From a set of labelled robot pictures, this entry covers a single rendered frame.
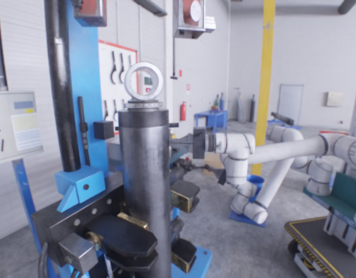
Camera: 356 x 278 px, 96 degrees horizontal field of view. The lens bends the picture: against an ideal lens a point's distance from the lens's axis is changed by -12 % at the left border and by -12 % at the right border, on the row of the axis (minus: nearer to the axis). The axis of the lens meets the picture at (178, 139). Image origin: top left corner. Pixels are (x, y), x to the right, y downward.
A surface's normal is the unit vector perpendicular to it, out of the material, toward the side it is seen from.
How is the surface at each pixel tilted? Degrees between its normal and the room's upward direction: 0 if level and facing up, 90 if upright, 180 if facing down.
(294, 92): 90
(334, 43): 90
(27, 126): 90
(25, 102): 90
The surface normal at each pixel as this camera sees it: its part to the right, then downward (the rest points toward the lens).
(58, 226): 0.89, 0.11
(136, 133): -0.04, 0.24
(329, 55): -0.46, 0.21
